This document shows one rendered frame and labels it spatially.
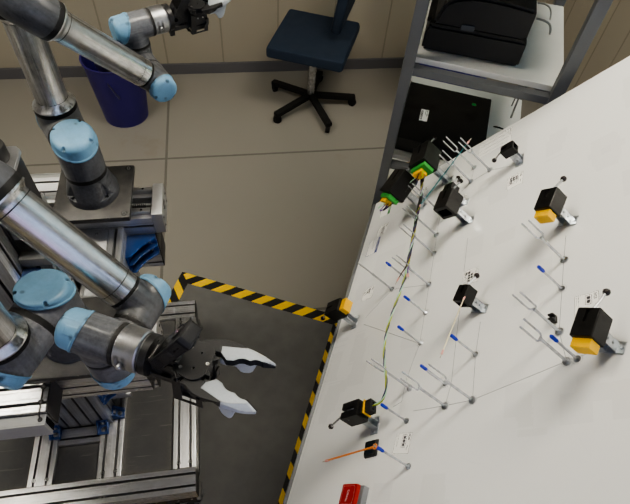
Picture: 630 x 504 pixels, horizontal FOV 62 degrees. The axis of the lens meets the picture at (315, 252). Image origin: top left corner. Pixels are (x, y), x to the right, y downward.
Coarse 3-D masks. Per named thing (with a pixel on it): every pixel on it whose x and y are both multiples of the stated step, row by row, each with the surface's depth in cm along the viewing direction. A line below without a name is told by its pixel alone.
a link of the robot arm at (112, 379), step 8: (128, 320) 98; (88, 368) 92; (96, 368) 91; (104, 368) 91; (112, 368) 92; (96, 376) 94; (104, 376) 94; (112, 376) 94; (120, 376) 96; (128, 376) 98; (104, 384) 96; (112, 384) 96; (120, 384) 98
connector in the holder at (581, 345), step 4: (572, 340) 90; (576, 340) 90; (580, 340) 89; (584, 340) 89; (588, 340) 88; (592, 340) 88; (572, 344) 90; (576, 344) 89; (580, 344) 89; (584, 344) 88; (588, 344) 88; (592, 344) 88; (596, 344) 88; (572, 348) 90; (576, 348) 90; (580, 348) 89; (584, 348) 88; (588, 348) 87; (592, 348) 88; (596, 348) 88; (580, 352) 90; (584, 352) 89; (588, 352) 89; (592, 352) 88; (596, 352) 88
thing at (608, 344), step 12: (600, 300) 92; (588, 312) 91; (600, 312) 89; (576, 324) 91; (588, 324) 89; (600, 324) 89; (576, 336) 90; (588, 336) 88; (600, 336) 88; (612, 336) 92; (600, 348) 95; (612, 348) 92; (624, 348) 91
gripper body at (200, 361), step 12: (156, 336) 87; (144, 348) 85; (156, 348) 87; (192, 348) 86; (204, 348) 86; (144, 360) 84; (180, 360) 84; (192, 360) 84; (204, 360) 85; (216, 360) 85; (144, 372) 86; (156, 372) 88; (168, 372) 88; (180, 372) 83; (192, 372) 83; (204, 372) 83; (216, 372) 88; (180, 384) 84; (180, 396) 87
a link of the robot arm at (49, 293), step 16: (32, 272) 117; (48, 272) 117; (16, 288) 113; (32, 288) 114; (48, 288) 114; (64, 288) 115; (16, 304) 112; (32, 304) 111; (48, 304) 112; (64, 304) 115; (80, 304) 122; (48, 320) 113
